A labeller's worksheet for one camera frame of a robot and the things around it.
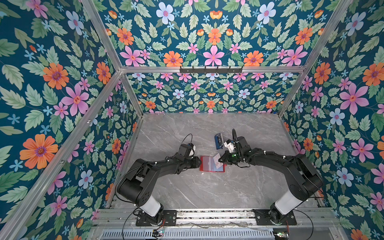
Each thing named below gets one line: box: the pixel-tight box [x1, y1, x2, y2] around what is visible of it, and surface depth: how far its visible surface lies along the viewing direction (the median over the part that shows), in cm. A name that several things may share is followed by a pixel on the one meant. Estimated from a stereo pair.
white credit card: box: [213, 153, 224, 169], surface depth 90 cm
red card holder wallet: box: [199, 155, 227, 173], surface depth 92 cm
